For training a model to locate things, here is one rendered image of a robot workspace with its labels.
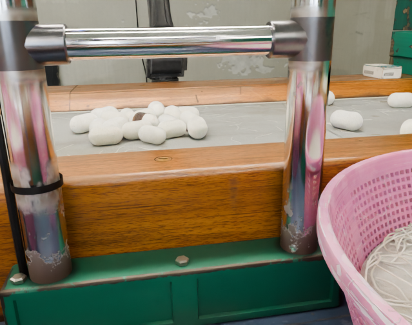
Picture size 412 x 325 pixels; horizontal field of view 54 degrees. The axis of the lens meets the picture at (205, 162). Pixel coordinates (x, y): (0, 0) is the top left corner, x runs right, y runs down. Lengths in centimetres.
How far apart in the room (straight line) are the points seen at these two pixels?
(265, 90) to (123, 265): 44
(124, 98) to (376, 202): 43
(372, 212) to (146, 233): 14
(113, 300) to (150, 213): 5
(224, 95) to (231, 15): 201
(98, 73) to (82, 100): 192
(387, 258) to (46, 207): 18
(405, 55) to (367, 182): 61
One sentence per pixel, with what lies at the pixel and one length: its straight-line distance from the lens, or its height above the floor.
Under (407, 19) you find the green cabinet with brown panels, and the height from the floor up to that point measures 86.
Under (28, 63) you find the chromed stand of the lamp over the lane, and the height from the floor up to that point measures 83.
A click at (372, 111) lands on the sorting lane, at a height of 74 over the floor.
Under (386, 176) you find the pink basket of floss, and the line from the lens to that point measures 27.
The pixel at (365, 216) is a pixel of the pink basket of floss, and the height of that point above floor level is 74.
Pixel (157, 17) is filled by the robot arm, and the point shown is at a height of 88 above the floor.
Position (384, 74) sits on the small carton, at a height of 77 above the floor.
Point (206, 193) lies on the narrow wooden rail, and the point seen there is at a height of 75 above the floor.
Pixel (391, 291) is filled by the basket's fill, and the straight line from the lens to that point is 21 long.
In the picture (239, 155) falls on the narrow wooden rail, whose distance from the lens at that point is 28.
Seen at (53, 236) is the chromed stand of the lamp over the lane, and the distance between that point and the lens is 23.
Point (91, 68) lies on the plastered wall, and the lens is 253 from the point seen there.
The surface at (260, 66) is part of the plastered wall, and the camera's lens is 268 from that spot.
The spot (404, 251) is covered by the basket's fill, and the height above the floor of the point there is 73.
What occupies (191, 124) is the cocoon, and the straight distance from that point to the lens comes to 41.
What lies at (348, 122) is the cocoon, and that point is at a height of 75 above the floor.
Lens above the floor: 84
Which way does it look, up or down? 18 degrees down
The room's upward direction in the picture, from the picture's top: 1 degrees counter-clockwise
